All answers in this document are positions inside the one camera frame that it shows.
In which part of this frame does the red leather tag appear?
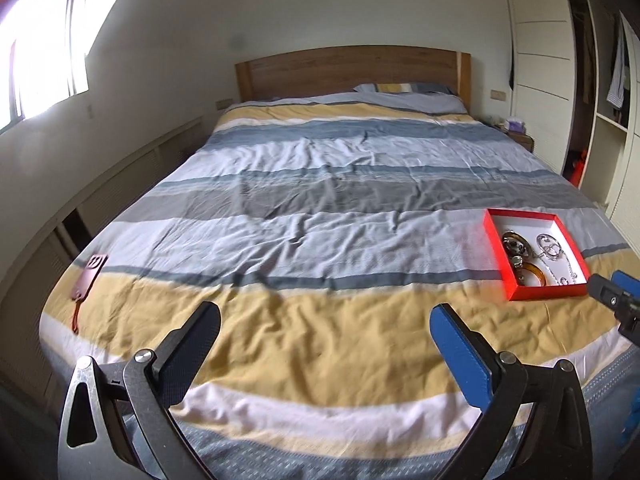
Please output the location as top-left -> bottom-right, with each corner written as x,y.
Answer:
70,254 -> 109,336

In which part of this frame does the plain silver hoop bangle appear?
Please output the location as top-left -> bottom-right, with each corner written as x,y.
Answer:
535,233 -> 561,261

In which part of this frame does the white wardrobe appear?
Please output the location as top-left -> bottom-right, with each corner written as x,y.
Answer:
500,0 -> 640,241

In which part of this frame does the wooden nightstand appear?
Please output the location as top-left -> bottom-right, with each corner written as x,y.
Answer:
507,132 -> 535,154

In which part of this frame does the grey striped pillow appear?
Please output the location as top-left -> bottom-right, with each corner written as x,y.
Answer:
352,81 -> 468,114

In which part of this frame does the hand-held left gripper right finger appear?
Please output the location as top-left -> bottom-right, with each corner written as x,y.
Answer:
430,302 -> 594,480

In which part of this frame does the amber bangle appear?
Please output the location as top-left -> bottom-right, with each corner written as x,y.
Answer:
515,265 -> 549,287

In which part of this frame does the wooden headboard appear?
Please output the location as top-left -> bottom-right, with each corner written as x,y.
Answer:
235,46 -> 472,112

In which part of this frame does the twisted silver bracelet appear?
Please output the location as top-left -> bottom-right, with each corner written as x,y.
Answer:
501,231 -> 531,257

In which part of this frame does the bed with striped duvet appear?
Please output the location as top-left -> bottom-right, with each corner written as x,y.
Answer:
39,92 -> 640,480

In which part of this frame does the red jewelry box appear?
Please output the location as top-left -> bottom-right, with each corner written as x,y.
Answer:
482,208 -> 591,302

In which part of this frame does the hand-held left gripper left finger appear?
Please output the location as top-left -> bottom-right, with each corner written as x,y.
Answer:
57,301 -> 223,480

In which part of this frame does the red object in wardrobe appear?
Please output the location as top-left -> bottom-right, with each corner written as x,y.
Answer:
570,147 -> 586,186

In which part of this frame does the silver chain bracelet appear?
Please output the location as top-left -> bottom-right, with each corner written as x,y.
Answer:
542,259 -> 580,285

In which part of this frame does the window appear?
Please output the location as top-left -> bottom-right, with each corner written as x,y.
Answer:
0,0 -> 92,134

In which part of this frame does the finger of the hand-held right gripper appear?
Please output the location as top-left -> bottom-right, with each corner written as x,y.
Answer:
612,270 -> 640,297
587,273 -> 640,318

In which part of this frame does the hanging clothing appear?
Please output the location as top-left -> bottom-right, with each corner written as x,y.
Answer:
604,12 -> 632,111

